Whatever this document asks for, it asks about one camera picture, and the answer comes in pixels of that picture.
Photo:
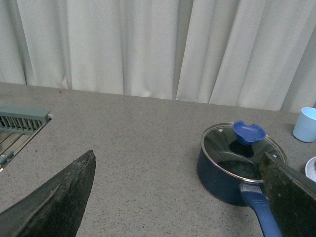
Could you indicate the green dish rack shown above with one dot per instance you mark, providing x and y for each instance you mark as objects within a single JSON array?
[{"x": 19, "y": 125}]

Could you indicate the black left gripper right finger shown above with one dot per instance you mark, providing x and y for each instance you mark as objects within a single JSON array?
[{"x": 292, "y": 197}]

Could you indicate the light blue plastic cup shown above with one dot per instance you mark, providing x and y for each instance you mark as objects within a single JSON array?
[{"x": 305, "y": 127}]

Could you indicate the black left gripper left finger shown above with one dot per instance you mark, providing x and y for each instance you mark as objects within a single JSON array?
[{"x": 56, "y": 208}]

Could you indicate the dark blue saucepan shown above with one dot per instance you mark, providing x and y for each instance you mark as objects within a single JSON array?
[{"x": 236, "y": 191}]

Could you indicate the white curtain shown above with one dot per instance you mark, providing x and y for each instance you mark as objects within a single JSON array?
[{"x": 247, "y": 53}]

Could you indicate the glass lid with blue knob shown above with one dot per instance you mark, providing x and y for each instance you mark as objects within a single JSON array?
[{"x": 223, "y": 150}]

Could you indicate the pink white bowl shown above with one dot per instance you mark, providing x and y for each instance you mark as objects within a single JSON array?
[{"x": 310, "y": 169}]

